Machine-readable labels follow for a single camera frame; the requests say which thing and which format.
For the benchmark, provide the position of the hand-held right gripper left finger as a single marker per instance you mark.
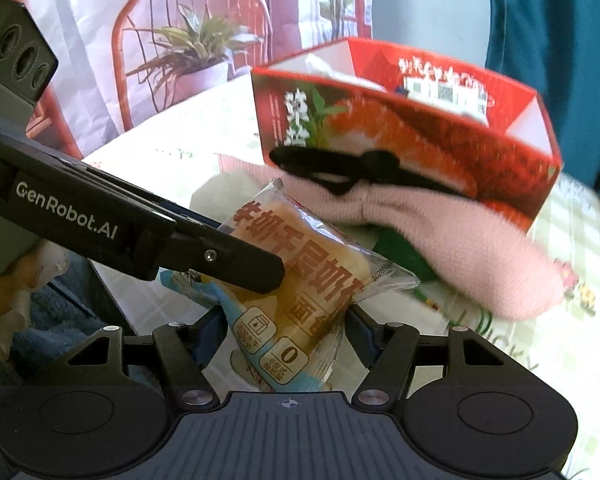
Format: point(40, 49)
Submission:
point(214, 335)

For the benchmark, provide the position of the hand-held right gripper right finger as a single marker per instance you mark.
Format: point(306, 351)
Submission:
point(362, 335)

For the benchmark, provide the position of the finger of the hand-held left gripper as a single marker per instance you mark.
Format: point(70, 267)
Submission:
point(230, 260)
point(195, 217)

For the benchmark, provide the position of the clear bread packet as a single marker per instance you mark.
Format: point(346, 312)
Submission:
point(290, 280)

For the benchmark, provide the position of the pink knitted sock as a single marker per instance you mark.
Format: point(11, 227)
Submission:
point(430, 240)

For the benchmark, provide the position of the black sock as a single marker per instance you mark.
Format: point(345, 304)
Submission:
point(330, 162)

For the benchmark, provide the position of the red cardboard box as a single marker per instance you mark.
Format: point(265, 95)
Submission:
point(505, 170)

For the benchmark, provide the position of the person's left hand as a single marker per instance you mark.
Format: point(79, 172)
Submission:
point(5, 300)

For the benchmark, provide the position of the green packet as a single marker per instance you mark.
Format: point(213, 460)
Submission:
point(400, 256)

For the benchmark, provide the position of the blue towel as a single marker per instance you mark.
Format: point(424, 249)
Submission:
point(55, 325)

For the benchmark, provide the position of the printed room backdrop cloth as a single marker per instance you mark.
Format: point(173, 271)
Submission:
point(180, 35)

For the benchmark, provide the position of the teal curtain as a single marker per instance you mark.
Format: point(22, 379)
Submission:
point(555, 35)

